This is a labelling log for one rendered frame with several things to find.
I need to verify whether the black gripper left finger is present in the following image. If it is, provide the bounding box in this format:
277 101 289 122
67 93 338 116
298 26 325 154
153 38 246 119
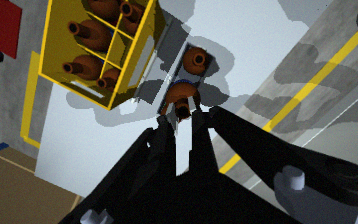
58 103 179 224

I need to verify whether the brown bottle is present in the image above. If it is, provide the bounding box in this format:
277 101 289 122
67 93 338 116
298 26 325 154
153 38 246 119
87 0 124 27
120 1 146 37
67 19 115 53
165 79 201 119
96 68 122 92
62 54 105 81
183 47 209 75
161 103 182 124

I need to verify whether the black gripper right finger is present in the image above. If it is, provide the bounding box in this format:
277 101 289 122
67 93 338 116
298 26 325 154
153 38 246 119
184 96 358 224

